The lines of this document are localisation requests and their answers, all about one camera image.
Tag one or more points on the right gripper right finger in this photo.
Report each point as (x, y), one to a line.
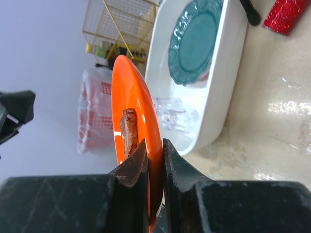
(197, 204)

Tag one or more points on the pink trash basket with bag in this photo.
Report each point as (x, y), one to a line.
(95, 128)

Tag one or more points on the brown meat slice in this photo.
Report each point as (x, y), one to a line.
(128, 126)

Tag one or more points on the teal scalloped plate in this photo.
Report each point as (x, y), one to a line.
(193, 40)

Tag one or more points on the gold wire basket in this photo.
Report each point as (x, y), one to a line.
(121, 27)

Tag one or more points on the red label sauce bottle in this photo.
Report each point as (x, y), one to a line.
(96, 50)

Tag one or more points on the red glitter microphone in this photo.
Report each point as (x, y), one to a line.
(284, 15)

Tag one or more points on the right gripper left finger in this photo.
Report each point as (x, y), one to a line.
(116, 202)

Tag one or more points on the orange plate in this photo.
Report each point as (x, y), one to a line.
(129, 90)

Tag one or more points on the clear glass cup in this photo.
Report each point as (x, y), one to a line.
(161, 104)
(181, 120)

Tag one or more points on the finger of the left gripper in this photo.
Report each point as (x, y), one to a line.
(16, 110)

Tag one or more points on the pink plate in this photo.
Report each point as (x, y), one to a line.
(204, 76)

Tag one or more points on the white rectangular baking dish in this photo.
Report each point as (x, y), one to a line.
(210, 98)

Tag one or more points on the black music stand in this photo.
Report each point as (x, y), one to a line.
(252, 14)

